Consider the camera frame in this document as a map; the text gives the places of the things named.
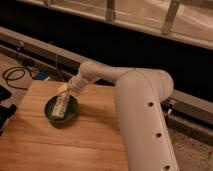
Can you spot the small white labelled bottle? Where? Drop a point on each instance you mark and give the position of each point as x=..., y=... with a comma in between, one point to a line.
x=60, y=106

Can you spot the black device at left edge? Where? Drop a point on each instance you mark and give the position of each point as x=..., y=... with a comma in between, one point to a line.
x=5, y=112

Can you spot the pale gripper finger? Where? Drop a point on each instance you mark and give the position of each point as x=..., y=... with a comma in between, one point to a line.
x=68, y=94
x=63, y=88

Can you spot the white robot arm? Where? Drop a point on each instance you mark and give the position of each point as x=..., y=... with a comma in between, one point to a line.
x=138, y=96

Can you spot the green ceramic bowl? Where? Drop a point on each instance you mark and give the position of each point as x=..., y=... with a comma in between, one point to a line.
x=70, y=113

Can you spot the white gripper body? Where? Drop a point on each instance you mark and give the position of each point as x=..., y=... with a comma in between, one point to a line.
x=77, y=83

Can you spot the blue box on floor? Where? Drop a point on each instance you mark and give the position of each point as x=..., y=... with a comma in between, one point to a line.
x=41, y=75

